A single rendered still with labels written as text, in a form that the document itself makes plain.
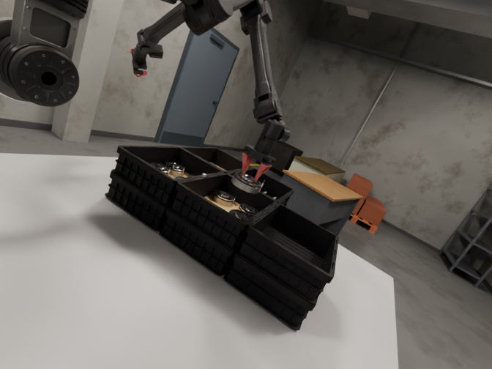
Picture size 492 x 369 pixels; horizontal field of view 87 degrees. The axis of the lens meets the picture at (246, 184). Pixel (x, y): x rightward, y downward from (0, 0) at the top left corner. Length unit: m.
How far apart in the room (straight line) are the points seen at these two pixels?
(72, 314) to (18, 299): 0.11
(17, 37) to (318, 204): 2.72
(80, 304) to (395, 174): 7.06
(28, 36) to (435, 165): 7.26
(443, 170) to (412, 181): 0.64
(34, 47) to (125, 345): 0.69
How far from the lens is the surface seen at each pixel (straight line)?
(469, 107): 7.61
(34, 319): 0.75
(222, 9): 0.72
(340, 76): 7.81
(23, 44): 0.83
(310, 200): 3.04
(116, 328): 0.74
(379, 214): 5.77
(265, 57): 0.96
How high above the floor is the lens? 1.27
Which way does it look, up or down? 16 degrees down
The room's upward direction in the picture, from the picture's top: 25 degrees clockwise
